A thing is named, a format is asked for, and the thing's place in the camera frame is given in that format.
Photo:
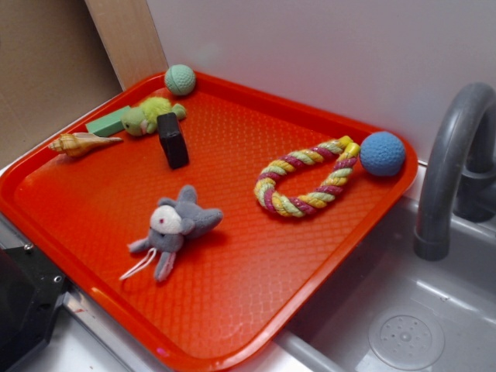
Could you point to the black box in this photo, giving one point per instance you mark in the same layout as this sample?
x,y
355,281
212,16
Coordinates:
x,y
172,140

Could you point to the grey toy faucet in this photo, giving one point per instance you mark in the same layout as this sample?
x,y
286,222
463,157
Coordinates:
x,y
460,176

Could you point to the tan spiral seashell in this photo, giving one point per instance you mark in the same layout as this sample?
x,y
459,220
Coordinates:
x,y
79,144

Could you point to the green plush turtle toy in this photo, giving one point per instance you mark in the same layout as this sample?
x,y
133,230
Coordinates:
x,y
142,119

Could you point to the grey plush mouse toy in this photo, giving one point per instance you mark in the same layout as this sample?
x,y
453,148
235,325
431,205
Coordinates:
x,y
172,223

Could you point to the wooden board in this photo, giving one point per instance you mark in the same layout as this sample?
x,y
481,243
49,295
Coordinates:
x,y
130,39

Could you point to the green textured ball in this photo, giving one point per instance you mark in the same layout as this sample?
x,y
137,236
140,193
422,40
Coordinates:
x,y
180,80

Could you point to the grey toy sink basin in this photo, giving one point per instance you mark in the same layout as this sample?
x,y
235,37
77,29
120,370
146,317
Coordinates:
x,y
385,309

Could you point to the red plastic tray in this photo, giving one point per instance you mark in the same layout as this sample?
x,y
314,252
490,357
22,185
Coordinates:
x,y
231,291

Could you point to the blue textured ball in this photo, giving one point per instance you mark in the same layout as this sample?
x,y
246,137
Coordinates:
x,y
382,154

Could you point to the multicolour rope ring toy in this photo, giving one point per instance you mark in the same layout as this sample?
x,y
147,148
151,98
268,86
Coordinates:
x,y
345,153

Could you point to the green rectangular block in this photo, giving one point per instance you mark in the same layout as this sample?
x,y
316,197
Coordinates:
x,y
108,124

